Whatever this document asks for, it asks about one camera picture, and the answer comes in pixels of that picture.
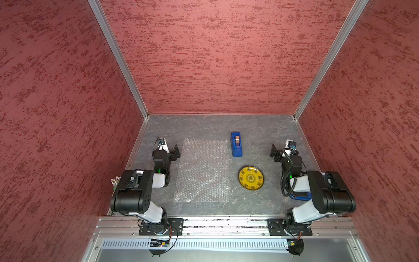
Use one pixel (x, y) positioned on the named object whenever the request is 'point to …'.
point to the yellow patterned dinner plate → (251, 177)
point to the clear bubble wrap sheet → (203, 173)
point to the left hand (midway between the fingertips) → (169, 148)
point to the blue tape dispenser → (237, 146)
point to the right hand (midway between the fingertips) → (280, 146)
